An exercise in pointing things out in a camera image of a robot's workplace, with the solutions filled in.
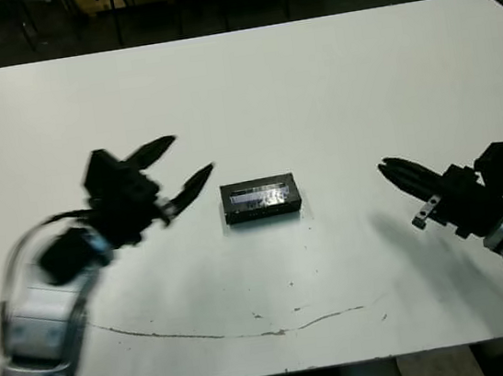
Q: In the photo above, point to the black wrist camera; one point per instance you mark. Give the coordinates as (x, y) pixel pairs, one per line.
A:
(496, 160)
(101, 170)

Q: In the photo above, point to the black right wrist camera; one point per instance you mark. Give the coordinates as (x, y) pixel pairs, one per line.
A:
(496, 160)

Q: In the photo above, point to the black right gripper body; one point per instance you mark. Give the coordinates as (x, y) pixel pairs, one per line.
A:
(467, 208)

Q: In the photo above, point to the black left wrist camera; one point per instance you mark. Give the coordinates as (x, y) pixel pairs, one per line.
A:
(101, 170)

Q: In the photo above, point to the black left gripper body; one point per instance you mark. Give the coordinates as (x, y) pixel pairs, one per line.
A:
(129, 208)

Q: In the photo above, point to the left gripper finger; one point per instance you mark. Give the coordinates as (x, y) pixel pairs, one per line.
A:
(151, 152)
(193, 186)

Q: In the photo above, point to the black box lid glossy strip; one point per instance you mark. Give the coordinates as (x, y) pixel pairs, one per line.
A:
(260, 198)

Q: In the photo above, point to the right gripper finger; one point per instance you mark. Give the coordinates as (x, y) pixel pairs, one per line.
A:
(418, 173)
(414, 189)

